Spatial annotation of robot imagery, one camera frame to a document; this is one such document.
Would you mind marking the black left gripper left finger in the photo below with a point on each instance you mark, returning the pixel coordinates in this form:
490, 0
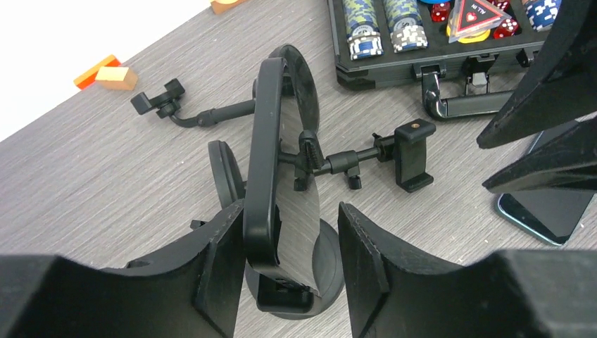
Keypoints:
189, 288

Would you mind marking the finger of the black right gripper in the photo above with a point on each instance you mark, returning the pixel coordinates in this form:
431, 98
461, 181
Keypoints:
566, 162
559, 86

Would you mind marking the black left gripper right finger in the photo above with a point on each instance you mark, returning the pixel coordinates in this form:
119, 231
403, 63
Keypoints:
395, 289

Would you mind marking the dark green-edged smartphone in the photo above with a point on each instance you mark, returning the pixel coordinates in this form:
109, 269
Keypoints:
549, 215

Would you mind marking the black smartphone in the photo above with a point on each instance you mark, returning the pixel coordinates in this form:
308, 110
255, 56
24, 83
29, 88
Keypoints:
266, 163

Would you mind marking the red die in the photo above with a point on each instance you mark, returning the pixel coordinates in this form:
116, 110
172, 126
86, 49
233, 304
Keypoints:
507, 28

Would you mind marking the yellow round chip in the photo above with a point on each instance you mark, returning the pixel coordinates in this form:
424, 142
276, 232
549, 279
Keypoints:
479, 37

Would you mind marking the black poker chip case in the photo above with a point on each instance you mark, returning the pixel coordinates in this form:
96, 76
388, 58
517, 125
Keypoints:
454, 77

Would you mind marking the red all-in triangle lower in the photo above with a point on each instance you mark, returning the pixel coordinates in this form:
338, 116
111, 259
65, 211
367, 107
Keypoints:
468, 17

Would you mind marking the grey white chip stack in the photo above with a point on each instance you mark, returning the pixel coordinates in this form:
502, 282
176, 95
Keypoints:
410, 37

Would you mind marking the blue white chip stack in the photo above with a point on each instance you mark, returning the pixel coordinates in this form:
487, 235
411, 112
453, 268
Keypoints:
365, 44

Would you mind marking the tan wooden block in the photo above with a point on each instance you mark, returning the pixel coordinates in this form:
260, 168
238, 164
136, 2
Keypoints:
117, 78

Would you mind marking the orange wooden block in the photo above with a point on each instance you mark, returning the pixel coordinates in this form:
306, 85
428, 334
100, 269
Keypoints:
88, 77

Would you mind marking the brown wooden arch block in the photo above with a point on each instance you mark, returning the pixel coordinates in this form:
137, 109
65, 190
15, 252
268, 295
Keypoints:
220, 6

